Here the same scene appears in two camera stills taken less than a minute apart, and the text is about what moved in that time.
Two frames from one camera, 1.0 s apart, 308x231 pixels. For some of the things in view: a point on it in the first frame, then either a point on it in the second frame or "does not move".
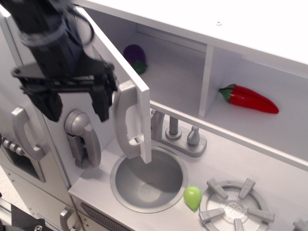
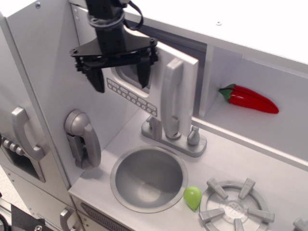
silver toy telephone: (83, 139) does not move
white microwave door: (131, 109) -> (172, 95)
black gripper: (43, 81) -> (112, 47)
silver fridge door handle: (20, 117) does not move
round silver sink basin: (151, 188) does not move
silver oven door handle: (64, 216) does not move
